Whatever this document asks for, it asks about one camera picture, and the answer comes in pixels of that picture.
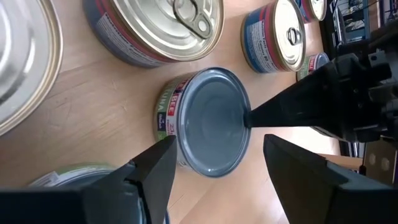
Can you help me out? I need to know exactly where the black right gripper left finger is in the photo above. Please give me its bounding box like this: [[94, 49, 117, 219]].
[[0, 135, 177, 224]]

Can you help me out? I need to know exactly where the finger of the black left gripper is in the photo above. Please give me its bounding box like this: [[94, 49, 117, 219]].
[[244, 66, 343, 131]]

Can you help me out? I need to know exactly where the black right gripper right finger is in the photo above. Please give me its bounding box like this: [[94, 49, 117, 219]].
[[263, 134, 398, 224]]

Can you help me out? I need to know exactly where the blue label salmon can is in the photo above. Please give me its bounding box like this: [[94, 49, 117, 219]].
[[82, 0, 225, 68], [0, 0, 64, 137], [241, 0, 307, 75], [295, 0, 328, 23]]

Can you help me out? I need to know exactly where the black aluminium table frame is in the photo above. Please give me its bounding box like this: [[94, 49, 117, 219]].
[[318, 0, 346, 60]]

